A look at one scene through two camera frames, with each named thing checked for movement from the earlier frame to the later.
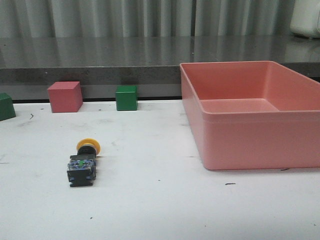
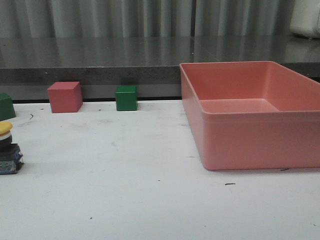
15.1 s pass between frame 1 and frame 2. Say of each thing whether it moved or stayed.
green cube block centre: stayed
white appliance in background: stayed
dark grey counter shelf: stayed
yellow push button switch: moved
